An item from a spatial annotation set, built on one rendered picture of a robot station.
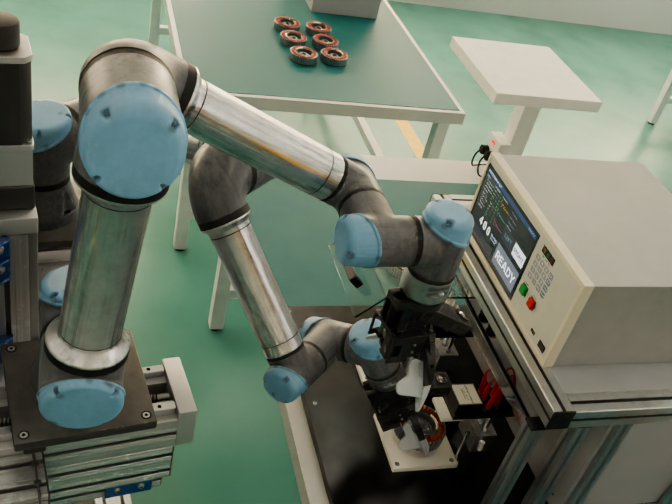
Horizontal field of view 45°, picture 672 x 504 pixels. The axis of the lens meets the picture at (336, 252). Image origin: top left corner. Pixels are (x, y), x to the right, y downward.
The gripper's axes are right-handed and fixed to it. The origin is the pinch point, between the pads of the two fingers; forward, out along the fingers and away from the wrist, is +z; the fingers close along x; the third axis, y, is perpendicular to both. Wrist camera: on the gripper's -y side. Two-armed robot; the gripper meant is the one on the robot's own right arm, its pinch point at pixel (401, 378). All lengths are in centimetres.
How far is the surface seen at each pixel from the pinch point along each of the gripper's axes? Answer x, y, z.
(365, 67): -194, -91, 40
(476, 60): -110, -79, -5
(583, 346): 0.8, -38.5, -1.5
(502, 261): -24.3, -35.6, -1.9
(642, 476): 14, -59, 27
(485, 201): -38, -38, -7
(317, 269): -74, -22, 40
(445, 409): -11.6, -24.5, 27.1
